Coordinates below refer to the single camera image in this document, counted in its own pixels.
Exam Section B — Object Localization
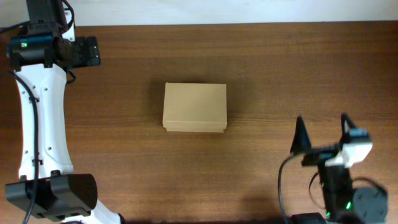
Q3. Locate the brown cardboard box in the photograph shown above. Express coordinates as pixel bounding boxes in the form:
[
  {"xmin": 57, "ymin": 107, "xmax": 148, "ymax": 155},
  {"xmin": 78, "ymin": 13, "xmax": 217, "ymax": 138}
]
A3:
[{"xmin": 162, "ymin": 82, "xmax": 228, "ymax": 133}]

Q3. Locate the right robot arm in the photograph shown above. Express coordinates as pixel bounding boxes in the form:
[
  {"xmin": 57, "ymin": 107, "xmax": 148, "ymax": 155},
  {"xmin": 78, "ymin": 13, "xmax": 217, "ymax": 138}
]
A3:
[{"xmin": 290, "ymin": 113, "xmax": 388, "ymax": 223}]

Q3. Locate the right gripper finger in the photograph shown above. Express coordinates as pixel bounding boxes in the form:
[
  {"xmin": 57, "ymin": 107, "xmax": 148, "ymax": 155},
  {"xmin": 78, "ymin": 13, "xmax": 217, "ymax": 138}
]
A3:
[
  {"xmin": 340, "ymin": 113, "xmax": 356, "ymax": 143},
  {"xmin": 290, "ymin": 116, "xmax": 312, "ymax": 154}
]

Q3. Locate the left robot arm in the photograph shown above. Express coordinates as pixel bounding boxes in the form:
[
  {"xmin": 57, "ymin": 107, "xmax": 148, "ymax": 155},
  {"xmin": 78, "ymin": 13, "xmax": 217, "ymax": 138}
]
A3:
[{"xmin": 5, "ymin": 0, "xmax": 125, "ymax": 224}]

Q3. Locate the left black cable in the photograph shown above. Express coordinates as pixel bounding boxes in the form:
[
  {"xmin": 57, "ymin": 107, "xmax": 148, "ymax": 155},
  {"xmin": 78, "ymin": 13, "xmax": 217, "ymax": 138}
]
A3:
[{"xmin": 0, "ymin": 0, "xmax": 77, "ymax": 224}]

